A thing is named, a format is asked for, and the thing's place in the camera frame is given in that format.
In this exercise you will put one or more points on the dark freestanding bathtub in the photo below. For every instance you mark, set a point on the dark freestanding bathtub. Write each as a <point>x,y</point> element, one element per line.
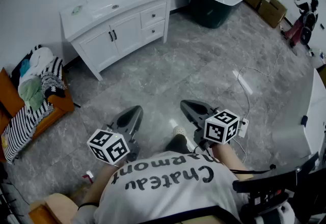
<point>211,6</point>

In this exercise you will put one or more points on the white power strip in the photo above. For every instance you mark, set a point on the white power strip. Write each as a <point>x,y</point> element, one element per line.
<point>243,128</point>

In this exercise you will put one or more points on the blue cloth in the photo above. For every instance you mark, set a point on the blue cloth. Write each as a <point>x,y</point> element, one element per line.
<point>24,67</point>

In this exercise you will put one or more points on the person's dark trouser leg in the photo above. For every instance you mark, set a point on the person's dark trouser leg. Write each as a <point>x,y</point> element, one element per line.
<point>178,144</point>

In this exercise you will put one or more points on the white table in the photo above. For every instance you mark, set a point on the white table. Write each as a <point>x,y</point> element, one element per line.
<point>315,106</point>

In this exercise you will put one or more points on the red and black exercise bike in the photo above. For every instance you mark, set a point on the red and black exercise bike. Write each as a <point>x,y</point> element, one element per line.
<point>307,23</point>

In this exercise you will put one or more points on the green cloth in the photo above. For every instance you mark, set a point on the green cloth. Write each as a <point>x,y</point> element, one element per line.
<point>31,93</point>

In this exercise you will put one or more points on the white vanity drawer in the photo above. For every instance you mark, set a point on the white vanity drawer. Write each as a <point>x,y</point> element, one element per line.
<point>152,15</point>
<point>153,31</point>

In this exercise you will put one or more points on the black wristband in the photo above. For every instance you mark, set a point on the black wristband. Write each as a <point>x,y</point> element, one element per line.
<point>87,204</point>

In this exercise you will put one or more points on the person's white shirt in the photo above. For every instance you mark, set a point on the person's white shirt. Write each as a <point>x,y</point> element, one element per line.
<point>165,197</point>

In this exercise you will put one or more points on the white vanity cabinet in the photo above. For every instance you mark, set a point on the white vanity cabinet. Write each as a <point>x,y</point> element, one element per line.
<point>102,39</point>

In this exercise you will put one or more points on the wooden stool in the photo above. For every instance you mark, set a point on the wooden stool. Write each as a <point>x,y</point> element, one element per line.
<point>53,207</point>

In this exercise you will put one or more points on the orange sofa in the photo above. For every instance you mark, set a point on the orange sofa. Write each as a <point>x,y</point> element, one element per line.
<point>61,106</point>

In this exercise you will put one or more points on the white cloth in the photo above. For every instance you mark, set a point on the white cloth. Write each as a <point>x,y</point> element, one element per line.
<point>39,61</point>

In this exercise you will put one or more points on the person's white shoe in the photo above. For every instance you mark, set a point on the person's white shoe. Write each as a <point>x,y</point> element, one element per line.
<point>179,130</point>

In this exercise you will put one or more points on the person's right forearm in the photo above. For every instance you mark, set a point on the person's right forearm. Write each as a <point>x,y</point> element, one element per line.
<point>229,158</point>

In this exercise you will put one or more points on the person's left forearm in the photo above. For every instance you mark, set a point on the person's left forearm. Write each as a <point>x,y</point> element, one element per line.
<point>99,184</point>

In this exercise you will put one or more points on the green soap dish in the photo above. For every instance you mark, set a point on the green soap dish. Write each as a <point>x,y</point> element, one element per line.
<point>76,9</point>

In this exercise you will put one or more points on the white cabinet door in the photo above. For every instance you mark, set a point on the white cabinet door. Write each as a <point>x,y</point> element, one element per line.
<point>99,48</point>
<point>127,32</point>

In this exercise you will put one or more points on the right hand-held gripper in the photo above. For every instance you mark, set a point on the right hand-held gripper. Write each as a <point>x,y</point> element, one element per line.
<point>221,127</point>

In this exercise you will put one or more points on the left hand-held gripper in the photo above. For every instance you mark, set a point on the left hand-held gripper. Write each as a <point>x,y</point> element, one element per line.
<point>108,147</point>

